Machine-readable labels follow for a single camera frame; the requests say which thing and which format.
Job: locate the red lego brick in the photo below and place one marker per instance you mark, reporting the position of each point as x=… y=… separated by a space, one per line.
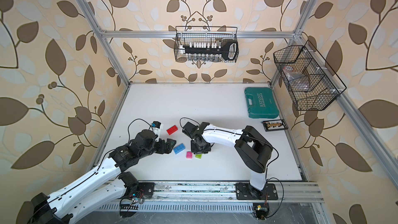
x=172 y=130

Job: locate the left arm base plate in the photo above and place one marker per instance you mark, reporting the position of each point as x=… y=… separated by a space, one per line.
x=142 y=190

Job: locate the aluminium frame post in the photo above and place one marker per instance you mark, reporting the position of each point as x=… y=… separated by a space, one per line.
x=305 y=15

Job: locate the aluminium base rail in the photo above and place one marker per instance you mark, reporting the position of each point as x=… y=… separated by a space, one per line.
x=224 y=191

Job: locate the light blue lego brick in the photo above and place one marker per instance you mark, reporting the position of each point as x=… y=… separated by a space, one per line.
x=179 y=148

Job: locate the small electronics board right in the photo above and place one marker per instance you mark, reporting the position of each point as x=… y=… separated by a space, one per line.
x=260 y=210

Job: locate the black wire basket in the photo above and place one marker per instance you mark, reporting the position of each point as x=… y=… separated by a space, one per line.
x=310 y=79
x=202 y=34

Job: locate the black wire basket centre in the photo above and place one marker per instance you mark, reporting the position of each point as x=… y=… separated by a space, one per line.
x=202 y=34

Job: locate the small electronics board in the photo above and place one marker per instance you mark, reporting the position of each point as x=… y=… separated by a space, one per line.
x=260 y=210
x=129 y=205

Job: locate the small electronics board left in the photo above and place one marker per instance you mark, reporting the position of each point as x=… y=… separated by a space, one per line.
x=129 y=205

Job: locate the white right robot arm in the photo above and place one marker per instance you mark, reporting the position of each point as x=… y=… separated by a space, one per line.
x=252 y=147

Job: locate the green plastic tool case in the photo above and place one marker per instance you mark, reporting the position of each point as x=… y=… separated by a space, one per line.
x=261 y=103

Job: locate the plastic bag in basket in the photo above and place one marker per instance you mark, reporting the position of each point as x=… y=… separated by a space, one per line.
x=297 y=81

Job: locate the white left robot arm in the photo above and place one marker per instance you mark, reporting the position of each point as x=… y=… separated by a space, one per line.
x=106 y=182

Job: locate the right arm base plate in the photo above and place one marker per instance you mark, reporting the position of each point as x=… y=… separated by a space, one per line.
x=245 y=191

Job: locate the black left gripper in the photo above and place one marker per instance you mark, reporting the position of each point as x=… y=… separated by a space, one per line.
x=162 y=144

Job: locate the pink lego brick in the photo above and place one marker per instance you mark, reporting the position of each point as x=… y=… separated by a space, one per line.
x=189 y=155

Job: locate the black socket set holder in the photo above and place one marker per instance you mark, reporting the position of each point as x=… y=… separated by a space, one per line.
x=224 y=51

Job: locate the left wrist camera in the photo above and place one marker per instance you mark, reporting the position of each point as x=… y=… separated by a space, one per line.
x=157 y=128

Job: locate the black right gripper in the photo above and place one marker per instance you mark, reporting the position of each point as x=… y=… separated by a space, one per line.
x=195 y=151

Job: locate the black charging board with connectors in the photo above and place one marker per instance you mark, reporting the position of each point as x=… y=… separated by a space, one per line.
x=274 y=125

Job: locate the black wire basket right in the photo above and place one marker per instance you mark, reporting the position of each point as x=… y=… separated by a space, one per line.
x=310 y=79

